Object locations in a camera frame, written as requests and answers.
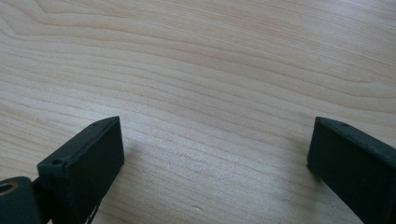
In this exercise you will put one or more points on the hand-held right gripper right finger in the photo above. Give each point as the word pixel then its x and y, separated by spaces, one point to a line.
pixel 351 165

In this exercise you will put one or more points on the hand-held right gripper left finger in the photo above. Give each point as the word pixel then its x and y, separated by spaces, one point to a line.
pixel 81 168

